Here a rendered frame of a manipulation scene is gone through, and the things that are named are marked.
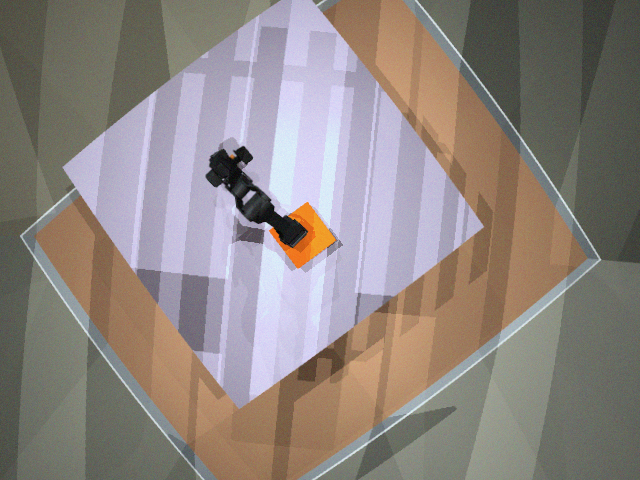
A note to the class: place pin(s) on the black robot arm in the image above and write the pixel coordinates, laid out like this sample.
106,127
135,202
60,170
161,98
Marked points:
258,209

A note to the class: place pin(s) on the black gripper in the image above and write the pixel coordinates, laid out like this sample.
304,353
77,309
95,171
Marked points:
242,154

